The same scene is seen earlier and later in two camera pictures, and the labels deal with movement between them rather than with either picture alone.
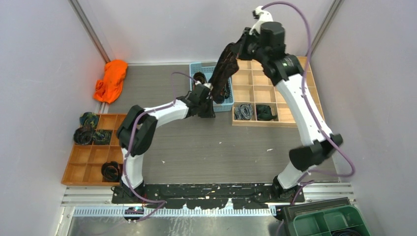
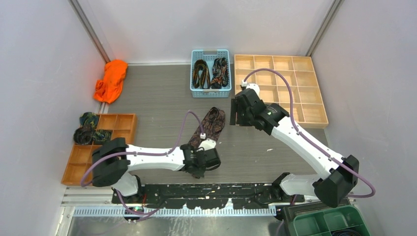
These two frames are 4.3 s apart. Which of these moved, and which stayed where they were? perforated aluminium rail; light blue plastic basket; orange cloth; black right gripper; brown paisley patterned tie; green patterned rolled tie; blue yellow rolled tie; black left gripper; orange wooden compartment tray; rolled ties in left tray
Moved: brown paisley patterned tie; light blue plastic basket; black right gripper; black left gripper
Stayed: rolled ties in left tray; blue yellow rolled tie; perforated aluminium rail; green patterned rolled tie; orange wooden compartment tray; orange cloth
